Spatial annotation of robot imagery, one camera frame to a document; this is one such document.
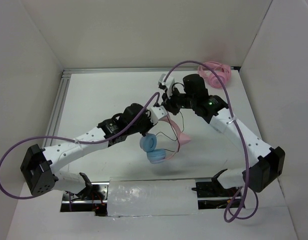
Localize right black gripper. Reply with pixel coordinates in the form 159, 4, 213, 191
161, 84, 196, 115

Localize pink blue cat-ear headphones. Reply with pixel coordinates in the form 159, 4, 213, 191
139, 116, 191, 164

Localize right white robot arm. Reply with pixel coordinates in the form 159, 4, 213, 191
158, 73, 285, 196

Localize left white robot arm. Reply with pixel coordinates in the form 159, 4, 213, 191
21, 103, 158, 200

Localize white taped cover sheet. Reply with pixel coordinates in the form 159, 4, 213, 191
107, 179, 198, 217

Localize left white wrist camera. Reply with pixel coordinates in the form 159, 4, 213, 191
149, 106, 168, 125

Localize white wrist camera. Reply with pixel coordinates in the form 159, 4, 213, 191
149, 106, 168, 125
158, 74, 175, 99

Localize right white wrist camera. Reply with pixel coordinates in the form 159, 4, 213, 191
158, 74, 175, 99

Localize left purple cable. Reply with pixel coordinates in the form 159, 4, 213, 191
0, 91, 161, 213

